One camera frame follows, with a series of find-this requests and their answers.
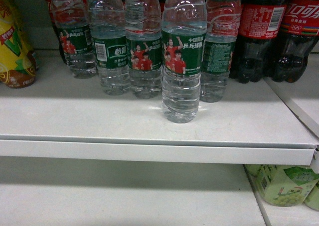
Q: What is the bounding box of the clear water bottle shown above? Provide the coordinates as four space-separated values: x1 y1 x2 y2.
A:
161 0 207 123

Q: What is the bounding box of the water bottle with athletes label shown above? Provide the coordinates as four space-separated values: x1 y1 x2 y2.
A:
125 0 162 99

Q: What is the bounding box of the white upper shelf board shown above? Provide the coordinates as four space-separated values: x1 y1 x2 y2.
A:
0 57 317 165

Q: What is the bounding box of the water bottle with barcode label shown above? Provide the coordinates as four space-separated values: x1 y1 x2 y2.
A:
87 0 130 96

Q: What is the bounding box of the right water bottle text label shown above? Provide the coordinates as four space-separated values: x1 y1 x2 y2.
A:
200 0 242 103

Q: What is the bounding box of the far left water bottle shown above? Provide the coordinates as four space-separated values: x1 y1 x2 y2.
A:
51 0 97 79

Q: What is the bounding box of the cola bottle red label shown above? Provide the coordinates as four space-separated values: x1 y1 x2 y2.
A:
229 0 288 84

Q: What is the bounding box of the green grape drink bottle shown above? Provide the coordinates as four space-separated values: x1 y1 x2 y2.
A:
255 165 319 207

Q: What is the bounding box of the yellow lemon tea bottle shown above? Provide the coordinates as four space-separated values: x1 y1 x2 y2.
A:
0 0 38 89

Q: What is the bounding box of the right cola bottle olympic label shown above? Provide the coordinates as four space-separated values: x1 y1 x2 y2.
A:
266 0 319 83

